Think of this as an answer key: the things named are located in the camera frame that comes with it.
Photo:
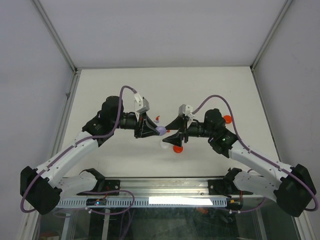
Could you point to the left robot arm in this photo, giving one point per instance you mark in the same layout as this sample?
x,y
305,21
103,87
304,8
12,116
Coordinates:
x,y
46,185

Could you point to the red charging case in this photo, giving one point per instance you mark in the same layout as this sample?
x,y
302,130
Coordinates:
x,y
228,119
178,149

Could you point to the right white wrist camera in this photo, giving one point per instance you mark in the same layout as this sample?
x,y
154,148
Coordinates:
x,y
186,112

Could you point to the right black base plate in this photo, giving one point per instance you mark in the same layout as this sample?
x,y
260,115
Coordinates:
x,y
216,187

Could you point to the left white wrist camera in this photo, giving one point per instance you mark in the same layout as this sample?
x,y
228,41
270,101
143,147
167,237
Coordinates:
x,y
141,105

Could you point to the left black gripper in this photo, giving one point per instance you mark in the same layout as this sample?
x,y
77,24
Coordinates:
x,y
139,131

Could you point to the aluminium front rail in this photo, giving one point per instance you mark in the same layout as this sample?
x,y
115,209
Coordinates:
x,y
150,187

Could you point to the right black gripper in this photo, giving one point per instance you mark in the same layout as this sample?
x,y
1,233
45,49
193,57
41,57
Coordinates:
x,y
176,138

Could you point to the white charging case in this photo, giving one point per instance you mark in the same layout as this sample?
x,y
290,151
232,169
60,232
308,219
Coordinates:
x,y
164,145

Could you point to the slotted cable duct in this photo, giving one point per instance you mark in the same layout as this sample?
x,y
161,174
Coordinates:
x,y
147,202

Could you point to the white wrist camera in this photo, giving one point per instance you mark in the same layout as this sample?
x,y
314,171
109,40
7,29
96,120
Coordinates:
x,y
186,112
141,105

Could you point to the small green-lit circuit board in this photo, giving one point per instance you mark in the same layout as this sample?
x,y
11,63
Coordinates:
x,y
96,202

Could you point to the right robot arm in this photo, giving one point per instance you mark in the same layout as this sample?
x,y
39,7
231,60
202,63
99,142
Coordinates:
x,y
291,187

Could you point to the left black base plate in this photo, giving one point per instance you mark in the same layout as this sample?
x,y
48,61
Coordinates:
x,y
110,186

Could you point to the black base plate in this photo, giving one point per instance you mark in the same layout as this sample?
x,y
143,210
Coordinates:
x,y
216,187
110,186

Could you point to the purple charging case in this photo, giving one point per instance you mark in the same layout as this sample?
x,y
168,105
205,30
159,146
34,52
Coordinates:
x,y
161,130

